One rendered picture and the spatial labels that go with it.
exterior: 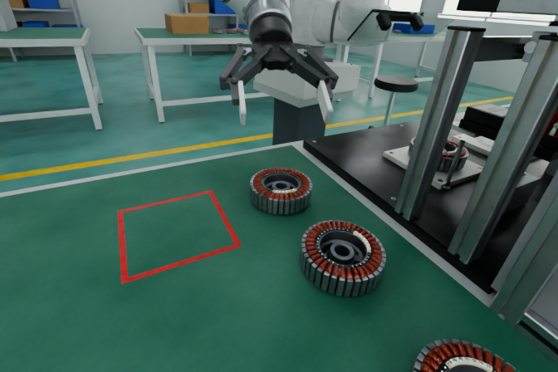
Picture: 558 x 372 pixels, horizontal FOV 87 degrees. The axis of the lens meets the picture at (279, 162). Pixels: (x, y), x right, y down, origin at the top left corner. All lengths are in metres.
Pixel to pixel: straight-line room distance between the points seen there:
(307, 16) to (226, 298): 1.08
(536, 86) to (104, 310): 0.53
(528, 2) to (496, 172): 0.18
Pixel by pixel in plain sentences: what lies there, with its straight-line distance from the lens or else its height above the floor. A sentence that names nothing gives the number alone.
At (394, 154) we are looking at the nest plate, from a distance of 0.71.
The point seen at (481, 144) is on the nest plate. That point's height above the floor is 0.78.
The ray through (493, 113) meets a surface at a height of 0.92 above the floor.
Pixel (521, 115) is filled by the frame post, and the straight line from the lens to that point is 0.41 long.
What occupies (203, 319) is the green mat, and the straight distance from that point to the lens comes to 0.39.
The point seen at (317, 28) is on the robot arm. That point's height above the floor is 0.98.
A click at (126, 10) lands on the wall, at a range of 6.96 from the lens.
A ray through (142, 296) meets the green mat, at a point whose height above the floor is 0.75.
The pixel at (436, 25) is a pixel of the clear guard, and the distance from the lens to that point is 0.77.
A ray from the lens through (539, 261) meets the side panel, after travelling 0.43.
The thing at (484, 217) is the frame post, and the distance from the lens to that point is 0.45.
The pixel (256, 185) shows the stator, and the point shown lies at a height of 0.79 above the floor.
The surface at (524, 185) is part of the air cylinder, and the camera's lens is 0.63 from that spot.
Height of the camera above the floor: 1.07
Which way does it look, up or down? 29 degrees down
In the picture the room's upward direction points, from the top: 3 degrees clockwise
